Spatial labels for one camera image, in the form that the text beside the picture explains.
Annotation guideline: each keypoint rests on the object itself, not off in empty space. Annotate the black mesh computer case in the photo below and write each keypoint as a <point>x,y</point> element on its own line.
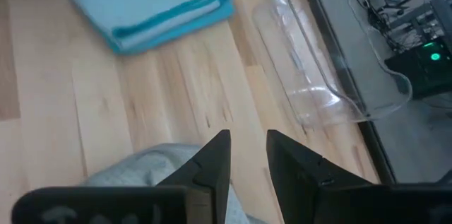
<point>416,72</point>

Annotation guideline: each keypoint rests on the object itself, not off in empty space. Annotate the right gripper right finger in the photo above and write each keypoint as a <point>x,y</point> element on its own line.
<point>300,181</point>

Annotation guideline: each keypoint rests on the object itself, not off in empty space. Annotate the clear plastic bin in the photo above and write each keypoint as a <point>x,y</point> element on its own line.
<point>303,75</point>

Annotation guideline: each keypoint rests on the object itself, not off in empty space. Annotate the grey waffle microfiber towel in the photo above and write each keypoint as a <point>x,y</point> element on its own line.
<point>141,167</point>

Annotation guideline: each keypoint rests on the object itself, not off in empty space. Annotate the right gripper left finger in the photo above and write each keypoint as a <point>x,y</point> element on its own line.
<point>210,181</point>

